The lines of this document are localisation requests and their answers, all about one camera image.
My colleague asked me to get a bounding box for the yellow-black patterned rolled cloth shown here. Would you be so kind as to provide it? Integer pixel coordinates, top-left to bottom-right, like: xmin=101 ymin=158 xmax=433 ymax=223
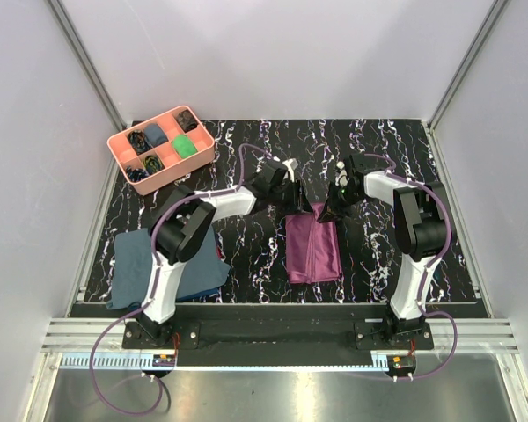
xmin=143 ymin=155 xmax=165 ymax=175

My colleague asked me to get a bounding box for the pink divided organizer tray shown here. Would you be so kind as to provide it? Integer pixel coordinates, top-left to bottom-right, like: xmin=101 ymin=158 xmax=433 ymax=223
xmin=106 ymin=105 xmax=215 ymax=195

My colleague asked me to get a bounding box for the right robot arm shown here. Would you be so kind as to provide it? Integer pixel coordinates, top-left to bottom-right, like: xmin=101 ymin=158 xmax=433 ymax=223
xmin=318 ymin=154 xmax=455 ymax=349

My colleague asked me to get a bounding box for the dark patterned rolled cloth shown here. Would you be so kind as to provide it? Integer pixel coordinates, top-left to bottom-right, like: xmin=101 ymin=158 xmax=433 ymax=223
xmin=175 ymin=109 xmax=198 ymax=133

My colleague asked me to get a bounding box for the grey-blue folded cloth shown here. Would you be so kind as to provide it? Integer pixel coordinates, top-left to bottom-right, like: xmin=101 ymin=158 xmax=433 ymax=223
xmin=106 ymin=228 xmax=231 ymax=309

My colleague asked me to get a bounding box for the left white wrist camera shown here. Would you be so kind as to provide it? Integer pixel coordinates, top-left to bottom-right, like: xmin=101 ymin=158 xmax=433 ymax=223
xmin=282 ymin=158 xmax=298 ymax=182

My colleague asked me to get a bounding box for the blue rolled cloth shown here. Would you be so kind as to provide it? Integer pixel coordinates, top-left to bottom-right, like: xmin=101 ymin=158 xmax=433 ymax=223
xmin=143 ymin=123 xmax=168 ymax=148

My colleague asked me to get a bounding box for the black patterned rolled cloth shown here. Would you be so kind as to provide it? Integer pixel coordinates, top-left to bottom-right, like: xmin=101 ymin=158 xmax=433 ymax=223
xmin=128 ymin=130 xmax=149 ymax=154

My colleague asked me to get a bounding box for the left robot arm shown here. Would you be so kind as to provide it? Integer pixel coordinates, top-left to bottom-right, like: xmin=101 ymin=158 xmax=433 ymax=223
xmin=136 ymin=157 xmax=312 ymax=348

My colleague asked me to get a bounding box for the purple satin napkin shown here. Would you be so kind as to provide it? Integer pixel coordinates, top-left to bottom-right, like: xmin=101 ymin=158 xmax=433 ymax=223
xmin=286 ymin=203 xmax=342 ymax=284

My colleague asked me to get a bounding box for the blue-black patterned rolled cloth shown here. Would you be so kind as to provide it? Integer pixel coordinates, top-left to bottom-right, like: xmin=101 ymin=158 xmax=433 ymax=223
xmin=125 ymin=166 xmax=150 ymax=183

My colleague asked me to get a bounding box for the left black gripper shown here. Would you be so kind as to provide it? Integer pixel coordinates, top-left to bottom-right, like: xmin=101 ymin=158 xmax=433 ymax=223
xmin=269 ymin=178 xmax=313 ymax=216

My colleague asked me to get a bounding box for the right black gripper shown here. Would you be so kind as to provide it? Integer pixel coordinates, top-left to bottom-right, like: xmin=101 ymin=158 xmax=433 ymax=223
xmin=318 ymin=182 xmax=364 ymax=224

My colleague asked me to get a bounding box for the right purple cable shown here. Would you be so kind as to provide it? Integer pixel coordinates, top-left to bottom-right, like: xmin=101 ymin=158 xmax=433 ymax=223
xmin=360 ymin=153 xmax=458 ymax=382

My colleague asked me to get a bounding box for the green rolled cloth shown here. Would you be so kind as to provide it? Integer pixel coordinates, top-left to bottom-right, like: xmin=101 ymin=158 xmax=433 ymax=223
xmin=172 ymin=135 xmax=198 ymax=159

